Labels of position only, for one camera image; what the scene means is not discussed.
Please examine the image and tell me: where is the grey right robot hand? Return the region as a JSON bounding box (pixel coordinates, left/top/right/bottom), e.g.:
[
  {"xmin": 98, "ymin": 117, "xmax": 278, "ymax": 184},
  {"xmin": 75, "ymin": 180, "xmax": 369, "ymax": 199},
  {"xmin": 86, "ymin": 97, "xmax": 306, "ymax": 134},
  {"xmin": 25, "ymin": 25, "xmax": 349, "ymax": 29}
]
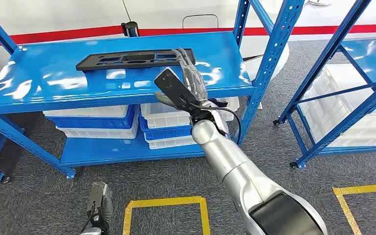
[{"xmin": 171, "ymin": 47, "xmax": 210, "ymax": 103}]

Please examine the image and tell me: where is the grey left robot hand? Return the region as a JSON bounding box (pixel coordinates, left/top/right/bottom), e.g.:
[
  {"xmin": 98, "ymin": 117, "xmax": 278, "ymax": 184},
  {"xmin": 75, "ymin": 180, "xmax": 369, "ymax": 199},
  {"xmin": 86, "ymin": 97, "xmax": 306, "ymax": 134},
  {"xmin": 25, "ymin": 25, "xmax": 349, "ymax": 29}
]
[{"xmin": 87, "ymin": 181, "xmax": 114, "ymax": 233}]

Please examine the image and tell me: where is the black plastic plate frame part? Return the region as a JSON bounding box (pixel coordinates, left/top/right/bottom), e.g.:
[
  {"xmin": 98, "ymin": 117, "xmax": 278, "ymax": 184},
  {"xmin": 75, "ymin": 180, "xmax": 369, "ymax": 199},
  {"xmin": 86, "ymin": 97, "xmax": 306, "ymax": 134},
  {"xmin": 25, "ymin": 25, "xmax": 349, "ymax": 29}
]
[{"xmin": 75, "ymin": 48, "xmax": 196, "ymax": 72}]

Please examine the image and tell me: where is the yellow floor tape square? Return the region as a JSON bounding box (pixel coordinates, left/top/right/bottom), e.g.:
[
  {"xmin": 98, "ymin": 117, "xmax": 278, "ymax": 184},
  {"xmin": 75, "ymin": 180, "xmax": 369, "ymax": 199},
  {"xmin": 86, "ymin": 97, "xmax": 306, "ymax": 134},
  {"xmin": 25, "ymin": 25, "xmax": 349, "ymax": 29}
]
[
  {"xmin": 332, "ymin": 182, "xmax": 376, "ymax": 235},
  {"xmin": 122, "ymin": 196, "xmax": 212, "ymax": 235}
]

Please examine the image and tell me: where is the white car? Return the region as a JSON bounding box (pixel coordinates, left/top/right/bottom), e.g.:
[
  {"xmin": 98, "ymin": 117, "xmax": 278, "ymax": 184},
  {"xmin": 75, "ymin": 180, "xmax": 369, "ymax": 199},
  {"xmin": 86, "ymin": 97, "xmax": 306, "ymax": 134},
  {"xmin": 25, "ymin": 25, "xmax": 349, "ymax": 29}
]
[{"xmin": 0, "ymin": 0, "xmax": 291, "ymax": 94}]

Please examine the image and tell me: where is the red barrier belt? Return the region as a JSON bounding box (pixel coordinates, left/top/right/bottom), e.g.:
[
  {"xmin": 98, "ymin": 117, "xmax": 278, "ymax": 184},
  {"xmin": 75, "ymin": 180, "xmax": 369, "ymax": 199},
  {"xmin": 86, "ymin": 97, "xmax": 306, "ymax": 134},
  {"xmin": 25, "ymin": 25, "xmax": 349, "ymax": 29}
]
[{"xmin": 0, "ymin": 23, "xmax": 376, "ymax": 48}]

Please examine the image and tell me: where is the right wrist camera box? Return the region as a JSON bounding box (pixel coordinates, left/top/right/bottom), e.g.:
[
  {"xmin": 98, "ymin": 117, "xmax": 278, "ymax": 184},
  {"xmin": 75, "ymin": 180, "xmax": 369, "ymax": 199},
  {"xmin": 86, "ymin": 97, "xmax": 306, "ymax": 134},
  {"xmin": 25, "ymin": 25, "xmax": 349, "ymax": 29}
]
[{"xmin": 153, "ymin": 67, "xmax": 205, "ymax": 115}]

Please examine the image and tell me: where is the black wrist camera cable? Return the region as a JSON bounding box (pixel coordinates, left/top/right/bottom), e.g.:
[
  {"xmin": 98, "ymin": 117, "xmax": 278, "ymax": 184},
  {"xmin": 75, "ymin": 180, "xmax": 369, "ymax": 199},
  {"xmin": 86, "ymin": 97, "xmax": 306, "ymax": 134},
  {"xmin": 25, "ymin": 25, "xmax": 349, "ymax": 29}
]
[{"xmin": 183, "ymin": 102, "xmax": 242, "ymax": 145}]

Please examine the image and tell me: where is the black stanchion post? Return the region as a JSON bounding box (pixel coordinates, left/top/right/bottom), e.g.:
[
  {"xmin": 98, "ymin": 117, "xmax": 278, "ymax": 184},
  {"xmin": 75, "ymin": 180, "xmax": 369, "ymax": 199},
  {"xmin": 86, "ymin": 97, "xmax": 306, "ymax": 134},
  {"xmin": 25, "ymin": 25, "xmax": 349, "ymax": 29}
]
[{"xmin": 120, "ymin": 21, "xmax": 140, "ymax": 38}]

